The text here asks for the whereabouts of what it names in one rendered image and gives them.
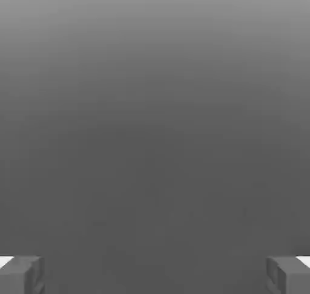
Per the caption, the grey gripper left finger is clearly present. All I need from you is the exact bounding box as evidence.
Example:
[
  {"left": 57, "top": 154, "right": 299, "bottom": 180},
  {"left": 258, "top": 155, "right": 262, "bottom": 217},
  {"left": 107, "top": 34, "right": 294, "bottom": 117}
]
[{"left": 0, "top": 255, "right": 46, "bottom": 294}]

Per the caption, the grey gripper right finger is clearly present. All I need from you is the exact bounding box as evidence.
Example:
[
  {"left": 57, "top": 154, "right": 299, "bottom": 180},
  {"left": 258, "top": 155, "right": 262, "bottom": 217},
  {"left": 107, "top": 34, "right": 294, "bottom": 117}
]
[{"left": 265, "top": 255, "right": 310, "bottom": 294}]

